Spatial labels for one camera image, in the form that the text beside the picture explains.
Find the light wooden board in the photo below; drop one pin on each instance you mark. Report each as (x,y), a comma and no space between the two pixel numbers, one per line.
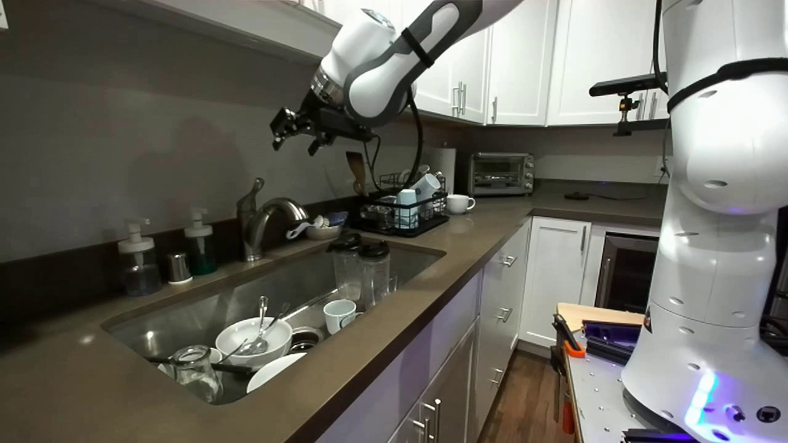
(604,314)

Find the large white bowl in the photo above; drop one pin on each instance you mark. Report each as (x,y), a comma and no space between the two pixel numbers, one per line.
(248,335)

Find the clear soap dispenser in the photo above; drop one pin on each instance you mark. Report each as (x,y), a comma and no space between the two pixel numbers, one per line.
(140,262)

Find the stainless steel faucet spout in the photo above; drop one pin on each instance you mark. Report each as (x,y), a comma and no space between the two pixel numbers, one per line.
(274,209)

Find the clear blender jar black lid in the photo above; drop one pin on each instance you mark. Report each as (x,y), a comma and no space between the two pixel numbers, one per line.
(347,266)
(376,273)

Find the white mug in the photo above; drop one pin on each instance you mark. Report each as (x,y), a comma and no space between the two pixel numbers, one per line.
(339,319)
(459,202)

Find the light blue plastic container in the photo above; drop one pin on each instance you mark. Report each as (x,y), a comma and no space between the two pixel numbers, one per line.
(430,185)

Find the orange black clamp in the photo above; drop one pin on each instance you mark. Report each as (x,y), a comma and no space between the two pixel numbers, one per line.
(570,345)

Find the white paper towel roll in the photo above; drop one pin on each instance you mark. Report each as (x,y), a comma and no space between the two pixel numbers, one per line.
(445,167)

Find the black tool case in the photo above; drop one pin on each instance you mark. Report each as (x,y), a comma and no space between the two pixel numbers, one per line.
(613,337)

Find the black glass door appliance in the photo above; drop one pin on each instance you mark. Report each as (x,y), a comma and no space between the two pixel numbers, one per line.
(629,273)

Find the light blue plastic cup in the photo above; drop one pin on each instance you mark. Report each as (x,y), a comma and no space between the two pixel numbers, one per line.
(408,209)

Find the grey robot base table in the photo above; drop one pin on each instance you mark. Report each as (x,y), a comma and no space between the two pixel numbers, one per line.
(600,402)

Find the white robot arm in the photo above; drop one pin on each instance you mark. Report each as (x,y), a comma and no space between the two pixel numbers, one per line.
(723,247)

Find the silver toaster oven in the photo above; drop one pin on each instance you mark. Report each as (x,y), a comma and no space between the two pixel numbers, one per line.
(501,174)

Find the white base cabinet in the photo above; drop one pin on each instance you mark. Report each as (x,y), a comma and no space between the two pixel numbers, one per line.
(556,278)

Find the beige ceramic bowl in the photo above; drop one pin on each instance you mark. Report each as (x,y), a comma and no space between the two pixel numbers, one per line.
(323,233)

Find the long white wall cabinet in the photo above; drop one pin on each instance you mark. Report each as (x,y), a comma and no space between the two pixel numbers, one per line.
(248,21)

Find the white plate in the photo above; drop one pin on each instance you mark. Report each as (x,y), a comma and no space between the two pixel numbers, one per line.
(274,372)

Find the clear glass jar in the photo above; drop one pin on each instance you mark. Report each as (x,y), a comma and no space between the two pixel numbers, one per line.
(198,381)

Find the metal spoon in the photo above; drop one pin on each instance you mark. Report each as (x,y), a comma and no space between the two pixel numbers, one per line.
(262,311)
(248,345)

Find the wooden cutting board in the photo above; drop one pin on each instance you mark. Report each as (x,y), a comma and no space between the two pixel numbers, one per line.
(359,174)

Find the stainless steel sink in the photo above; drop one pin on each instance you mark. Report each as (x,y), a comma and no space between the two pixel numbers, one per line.
(272,285)

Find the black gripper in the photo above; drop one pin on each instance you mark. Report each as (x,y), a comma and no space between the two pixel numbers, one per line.
(337,124)

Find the green soap dispenser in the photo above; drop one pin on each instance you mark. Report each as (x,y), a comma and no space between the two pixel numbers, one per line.
(201,249)

